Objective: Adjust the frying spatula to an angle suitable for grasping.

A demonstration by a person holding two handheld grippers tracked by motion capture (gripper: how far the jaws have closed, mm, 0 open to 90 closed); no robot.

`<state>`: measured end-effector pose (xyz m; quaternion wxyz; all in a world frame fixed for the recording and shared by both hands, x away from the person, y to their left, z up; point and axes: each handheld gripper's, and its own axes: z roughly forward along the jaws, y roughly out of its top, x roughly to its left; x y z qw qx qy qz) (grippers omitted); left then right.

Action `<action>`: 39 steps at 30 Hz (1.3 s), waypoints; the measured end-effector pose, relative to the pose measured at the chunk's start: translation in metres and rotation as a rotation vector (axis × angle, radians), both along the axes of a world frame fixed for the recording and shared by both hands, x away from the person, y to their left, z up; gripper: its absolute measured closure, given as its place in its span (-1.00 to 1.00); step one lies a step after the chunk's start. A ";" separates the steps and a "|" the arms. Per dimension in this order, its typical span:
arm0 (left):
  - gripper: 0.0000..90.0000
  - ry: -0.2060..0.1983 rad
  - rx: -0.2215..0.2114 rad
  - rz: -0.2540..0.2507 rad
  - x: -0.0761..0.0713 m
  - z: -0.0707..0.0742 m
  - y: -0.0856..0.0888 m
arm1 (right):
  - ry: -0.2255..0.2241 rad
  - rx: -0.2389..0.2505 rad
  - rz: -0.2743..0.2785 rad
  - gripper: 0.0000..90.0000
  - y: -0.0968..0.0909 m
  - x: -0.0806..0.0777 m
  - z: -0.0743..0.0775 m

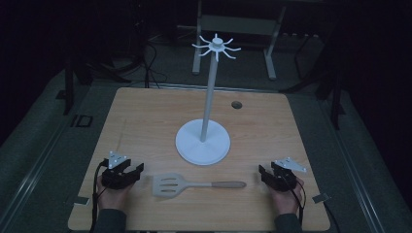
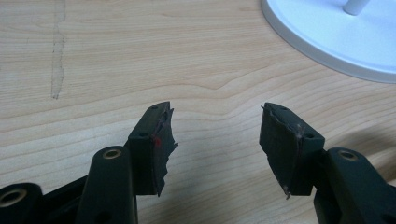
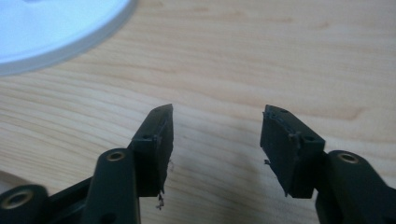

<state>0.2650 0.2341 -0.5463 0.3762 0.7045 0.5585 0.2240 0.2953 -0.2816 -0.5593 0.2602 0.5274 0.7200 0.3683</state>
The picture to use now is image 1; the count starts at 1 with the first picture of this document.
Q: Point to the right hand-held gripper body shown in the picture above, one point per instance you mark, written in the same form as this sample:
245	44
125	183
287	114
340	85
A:
281	181

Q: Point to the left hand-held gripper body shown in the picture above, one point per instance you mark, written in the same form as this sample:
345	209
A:
114	179

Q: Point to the person's left hand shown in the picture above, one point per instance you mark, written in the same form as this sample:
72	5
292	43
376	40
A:
111	196

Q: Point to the person's right hand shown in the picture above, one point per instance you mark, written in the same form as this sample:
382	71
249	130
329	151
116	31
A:
285	200

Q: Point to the grey tape strip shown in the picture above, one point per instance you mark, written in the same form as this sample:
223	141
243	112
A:
81	201
321	197

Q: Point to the white utensil hook stand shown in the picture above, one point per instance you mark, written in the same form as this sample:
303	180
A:
203	142

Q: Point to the dark metal stand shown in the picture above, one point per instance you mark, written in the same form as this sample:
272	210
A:
68	87
335	97

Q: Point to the black rectangular floor bracket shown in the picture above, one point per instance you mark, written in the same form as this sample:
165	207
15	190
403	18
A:
81	120

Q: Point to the white metal table frame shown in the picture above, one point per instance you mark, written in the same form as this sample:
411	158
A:
238	25

